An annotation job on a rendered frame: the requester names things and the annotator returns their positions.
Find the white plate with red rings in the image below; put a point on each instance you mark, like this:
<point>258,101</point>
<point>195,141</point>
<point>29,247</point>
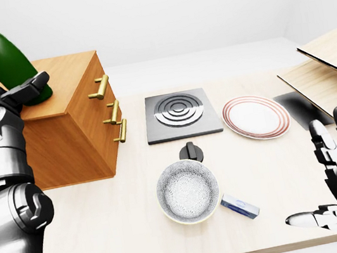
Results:
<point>255,117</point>

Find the flat dark stove plate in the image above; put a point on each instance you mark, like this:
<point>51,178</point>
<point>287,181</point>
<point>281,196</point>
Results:
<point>156,131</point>

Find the wooden cabinet drawer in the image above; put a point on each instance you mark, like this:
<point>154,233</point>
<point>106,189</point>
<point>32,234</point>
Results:
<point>111,159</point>
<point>85,109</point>
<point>99,135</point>

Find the wooden cabinet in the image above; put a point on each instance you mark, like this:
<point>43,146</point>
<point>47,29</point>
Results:
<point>60,150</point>

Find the pale wooden slat tray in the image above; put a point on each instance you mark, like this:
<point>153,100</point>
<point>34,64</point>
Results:
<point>318,80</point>

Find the round black knob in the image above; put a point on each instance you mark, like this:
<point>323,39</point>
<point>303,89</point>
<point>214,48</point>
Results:
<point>191,152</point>

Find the small blue white box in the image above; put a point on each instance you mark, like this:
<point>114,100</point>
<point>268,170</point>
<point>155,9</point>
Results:
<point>240,205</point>

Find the patterned grey white bowl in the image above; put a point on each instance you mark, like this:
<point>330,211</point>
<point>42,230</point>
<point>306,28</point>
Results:
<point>186,191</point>

